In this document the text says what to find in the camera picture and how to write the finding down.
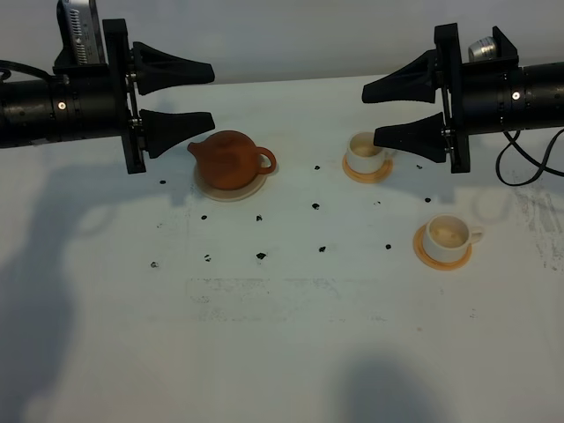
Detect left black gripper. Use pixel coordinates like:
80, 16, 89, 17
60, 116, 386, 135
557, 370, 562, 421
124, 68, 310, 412
52, 19, 215, 174

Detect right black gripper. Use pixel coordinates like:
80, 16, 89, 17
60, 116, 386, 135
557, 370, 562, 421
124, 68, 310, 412
361, 23, 523, 173

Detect brown clay teapot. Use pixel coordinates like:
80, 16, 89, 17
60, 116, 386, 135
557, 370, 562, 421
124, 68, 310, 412
187, 130, 277, 190

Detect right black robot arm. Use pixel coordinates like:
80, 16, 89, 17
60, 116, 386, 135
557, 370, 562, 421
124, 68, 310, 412
362, 24, 563, 174

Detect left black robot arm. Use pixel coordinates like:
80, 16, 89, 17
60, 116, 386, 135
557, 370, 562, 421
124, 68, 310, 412
1, 19, 215, 174

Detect beige teapot saucer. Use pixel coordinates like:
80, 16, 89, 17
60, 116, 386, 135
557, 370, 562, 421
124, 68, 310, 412
193, 167, 268, 203

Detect far orange coaster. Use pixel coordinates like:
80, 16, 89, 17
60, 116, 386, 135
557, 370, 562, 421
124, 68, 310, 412
342, 156, 394, 184

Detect orange coaster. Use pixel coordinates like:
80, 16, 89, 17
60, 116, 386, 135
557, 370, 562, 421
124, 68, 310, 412
412, 226, 472, 271
342, 156, 394, 184

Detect far white teacup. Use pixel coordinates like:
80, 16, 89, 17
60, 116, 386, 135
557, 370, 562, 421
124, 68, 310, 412
345, 132, 397, 174

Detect white teacup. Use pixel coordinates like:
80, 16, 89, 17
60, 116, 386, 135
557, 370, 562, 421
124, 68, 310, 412
345, 132, 397, 174
423, 214, 485, 263

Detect near white teacup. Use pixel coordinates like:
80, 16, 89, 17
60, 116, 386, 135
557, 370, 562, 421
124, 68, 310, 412
423, 214, 485, 263

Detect near orange coaster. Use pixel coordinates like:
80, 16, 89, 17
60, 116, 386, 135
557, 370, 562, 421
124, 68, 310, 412
412, 226, 472, 271

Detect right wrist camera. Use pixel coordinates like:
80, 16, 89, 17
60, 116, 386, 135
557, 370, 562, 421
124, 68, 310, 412
468, 36, 498, 63

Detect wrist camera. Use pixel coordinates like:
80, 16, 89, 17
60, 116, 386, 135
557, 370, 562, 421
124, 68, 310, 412
468, 36, 498, 63
57, 0, 106, 65

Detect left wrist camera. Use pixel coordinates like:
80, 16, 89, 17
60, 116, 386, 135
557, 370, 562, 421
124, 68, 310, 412
57, 0, 106, 65

